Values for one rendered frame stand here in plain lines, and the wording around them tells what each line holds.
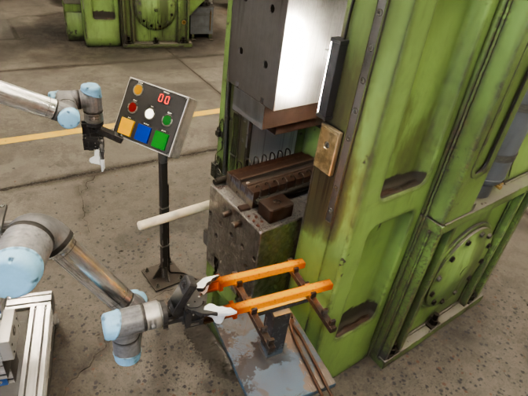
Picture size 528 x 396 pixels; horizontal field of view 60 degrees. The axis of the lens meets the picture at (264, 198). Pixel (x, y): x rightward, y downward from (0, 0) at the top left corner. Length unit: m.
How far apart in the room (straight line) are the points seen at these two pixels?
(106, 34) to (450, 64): 5.42
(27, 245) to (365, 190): 1.01
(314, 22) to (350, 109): 0.31
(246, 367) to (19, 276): 0.81
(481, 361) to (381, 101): 1.84
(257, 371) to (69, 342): 1.24
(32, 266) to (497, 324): 2.65
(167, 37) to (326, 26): 5.23
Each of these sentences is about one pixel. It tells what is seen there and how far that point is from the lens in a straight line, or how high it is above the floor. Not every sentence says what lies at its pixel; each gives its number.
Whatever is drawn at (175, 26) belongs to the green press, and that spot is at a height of 0.27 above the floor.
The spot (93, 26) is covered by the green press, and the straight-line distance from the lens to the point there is 6.58.
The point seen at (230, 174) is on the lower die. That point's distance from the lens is 1.93.
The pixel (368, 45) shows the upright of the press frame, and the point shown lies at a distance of 1.45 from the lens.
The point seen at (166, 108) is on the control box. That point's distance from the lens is 2.12.
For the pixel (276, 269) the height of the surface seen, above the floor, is 0.94.
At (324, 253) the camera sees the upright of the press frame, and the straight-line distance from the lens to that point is 1.81.
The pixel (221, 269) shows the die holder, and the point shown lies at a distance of 2.14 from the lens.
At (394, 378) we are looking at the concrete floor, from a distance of 2.61.
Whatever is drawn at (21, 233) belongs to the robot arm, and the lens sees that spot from 1.20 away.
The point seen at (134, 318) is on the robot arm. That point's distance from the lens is 1.28.
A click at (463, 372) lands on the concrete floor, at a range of 2.80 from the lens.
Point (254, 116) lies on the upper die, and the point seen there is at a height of 1.30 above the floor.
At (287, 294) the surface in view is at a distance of 1.48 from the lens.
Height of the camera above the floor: 2.00
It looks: 34 degrees down
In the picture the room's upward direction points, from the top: 8 degrees clockwise
